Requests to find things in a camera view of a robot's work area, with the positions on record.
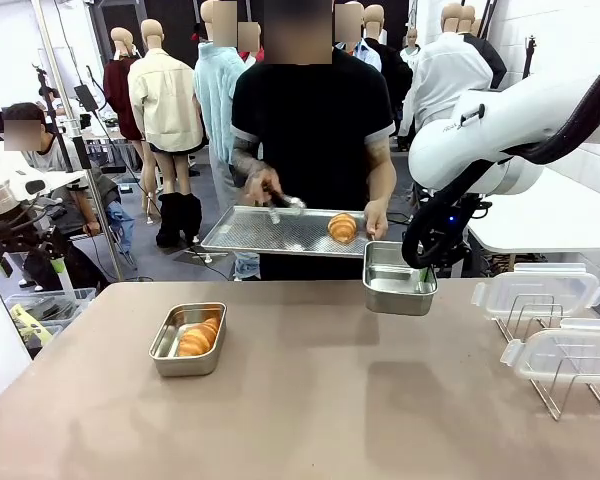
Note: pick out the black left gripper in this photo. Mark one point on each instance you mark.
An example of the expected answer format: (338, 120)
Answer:
(15, 235)

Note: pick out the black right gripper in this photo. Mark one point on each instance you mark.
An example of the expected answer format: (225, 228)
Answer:
(450, 235)

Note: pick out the steel container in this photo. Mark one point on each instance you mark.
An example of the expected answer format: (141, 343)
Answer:
(190, 367)
(395, 302)

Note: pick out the golden croissant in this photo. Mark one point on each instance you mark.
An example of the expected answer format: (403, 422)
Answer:
(197, 340)
(342, 227)

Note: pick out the metal tongs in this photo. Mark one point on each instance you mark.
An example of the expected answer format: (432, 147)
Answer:
(295, 202)

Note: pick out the perforated metal baking tray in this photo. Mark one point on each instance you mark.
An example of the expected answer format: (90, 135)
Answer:
(280, 235)

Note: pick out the clear plastic container lid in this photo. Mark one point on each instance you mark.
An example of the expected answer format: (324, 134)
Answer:
(570, 350)
(540, 285)

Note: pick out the person's left forearm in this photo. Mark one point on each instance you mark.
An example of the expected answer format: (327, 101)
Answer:
(382, 175)

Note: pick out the person's tattooed right forearm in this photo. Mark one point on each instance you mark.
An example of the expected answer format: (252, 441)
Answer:
(245, 157)

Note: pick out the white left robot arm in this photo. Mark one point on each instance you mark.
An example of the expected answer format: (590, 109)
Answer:
(10, 170)

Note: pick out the person's left hand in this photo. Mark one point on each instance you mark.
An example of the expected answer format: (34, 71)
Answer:
(377, 217)

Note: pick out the person's tattooed right hand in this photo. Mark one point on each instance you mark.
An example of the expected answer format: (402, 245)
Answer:
(260, 185)

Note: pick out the clear plastic storage bin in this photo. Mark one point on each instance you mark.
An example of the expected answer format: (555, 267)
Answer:
(75, 300)

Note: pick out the yellow green packet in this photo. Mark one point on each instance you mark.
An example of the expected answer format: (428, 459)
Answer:
(30, 327)

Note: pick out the white work table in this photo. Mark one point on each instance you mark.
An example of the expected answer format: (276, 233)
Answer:
(72, 177)

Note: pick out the seated person in grey shirt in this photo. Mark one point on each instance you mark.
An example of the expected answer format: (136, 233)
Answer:
(55, 155)

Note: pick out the thin black tripod stand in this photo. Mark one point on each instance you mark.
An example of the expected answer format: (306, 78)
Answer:
(55, 117)

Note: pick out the white side table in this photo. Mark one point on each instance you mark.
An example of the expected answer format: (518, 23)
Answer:
(555, 220)

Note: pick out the black tablet on stand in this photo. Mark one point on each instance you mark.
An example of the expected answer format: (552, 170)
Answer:
(86, 97)

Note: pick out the person in black t-shirt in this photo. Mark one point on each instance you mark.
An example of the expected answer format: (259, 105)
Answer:
(310, 125)

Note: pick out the mannequin in maroon top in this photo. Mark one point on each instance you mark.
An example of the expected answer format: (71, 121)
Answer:
(120, 90)

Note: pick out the mannequin in white shirt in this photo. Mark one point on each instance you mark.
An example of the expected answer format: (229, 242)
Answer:
(445, 75)

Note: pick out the mannequin in black top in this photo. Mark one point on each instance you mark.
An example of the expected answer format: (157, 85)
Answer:
(397, 75)

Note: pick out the mannequin in cream jacket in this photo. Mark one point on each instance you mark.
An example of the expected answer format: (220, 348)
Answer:
(165, 100)

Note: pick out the mannequin in black jacket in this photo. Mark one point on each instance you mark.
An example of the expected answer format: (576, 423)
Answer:
(492, 60)

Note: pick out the mannequin in blue open shirt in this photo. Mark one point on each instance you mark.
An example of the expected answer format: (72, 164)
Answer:
(367, 52)

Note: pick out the mannequin in light blue fleece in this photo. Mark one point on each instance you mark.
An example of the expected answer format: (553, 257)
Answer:
(215, 100)

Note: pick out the black light stand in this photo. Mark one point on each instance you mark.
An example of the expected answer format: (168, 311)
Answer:
(529, 57)

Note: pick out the mannequin in red jacket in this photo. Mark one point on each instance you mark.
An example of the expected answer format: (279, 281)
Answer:
(259, 54)

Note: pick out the silver metal post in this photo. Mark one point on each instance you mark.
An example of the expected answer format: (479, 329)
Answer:
(56, 65)

